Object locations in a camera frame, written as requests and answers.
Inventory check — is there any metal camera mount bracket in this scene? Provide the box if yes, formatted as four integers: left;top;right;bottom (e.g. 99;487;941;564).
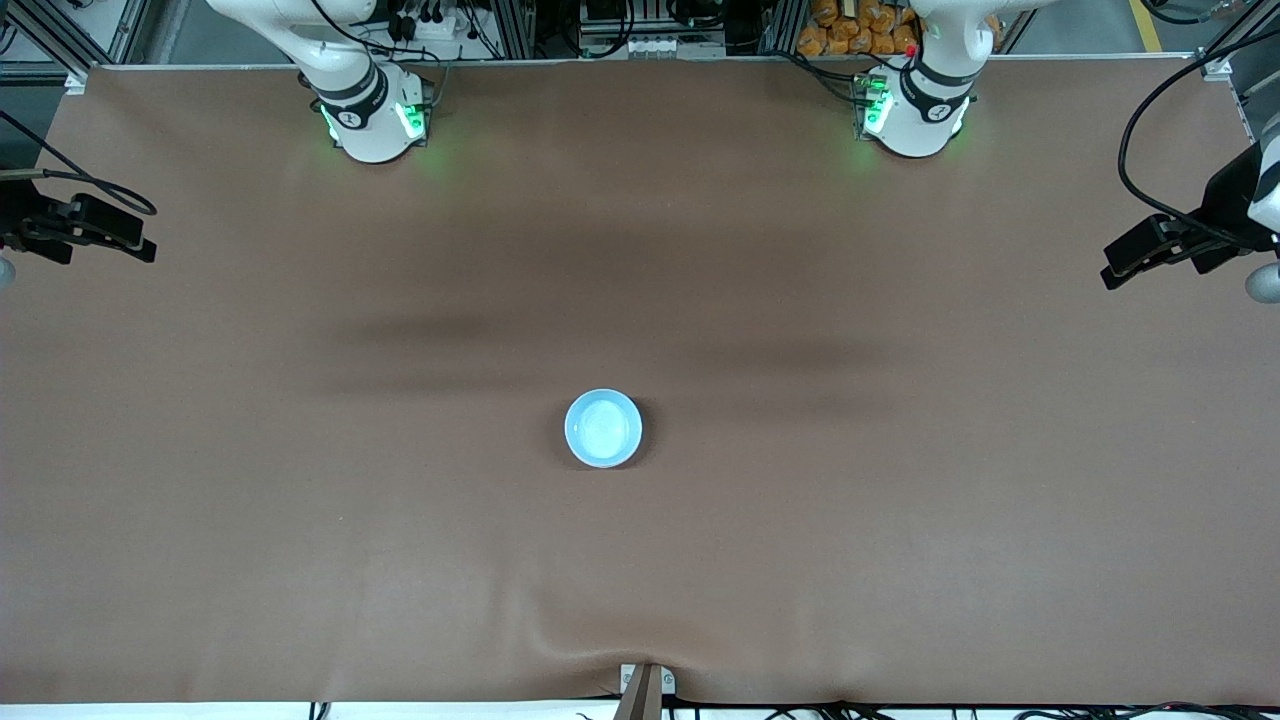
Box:
619;662;676;720

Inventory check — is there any brown table mat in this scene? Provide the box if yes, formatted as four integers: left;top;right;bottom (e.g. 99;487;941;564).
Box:
0;55;1280;706

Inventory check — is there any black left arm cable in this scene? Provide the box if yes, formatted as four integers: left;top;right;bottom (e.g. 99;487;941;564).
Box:
1117;30;1280;251

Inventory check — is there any white power strip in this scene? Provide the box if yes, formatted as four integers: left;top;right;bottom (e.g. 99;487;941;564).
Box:
612;35;693;58

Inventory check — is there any light blue bowl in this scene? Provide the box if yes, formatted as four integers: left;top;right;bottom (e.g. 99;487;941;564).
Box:
564;389;644;469

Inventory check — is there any power strip with black plugs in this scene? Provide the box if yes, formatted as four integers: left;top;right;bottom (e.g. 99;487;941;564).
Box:
385;0;476;46

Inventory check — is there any aluminium frame profile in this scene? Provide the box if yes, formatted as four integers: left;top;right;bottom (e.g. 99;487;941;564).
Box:
1198;0;1280;69
760;0;806;56
15;0;91;76
495;0;541;59

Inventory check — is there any orange snack packets pile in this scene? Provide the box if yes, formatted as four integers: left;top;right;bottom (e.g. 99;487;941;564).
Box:
797;0;1001;57

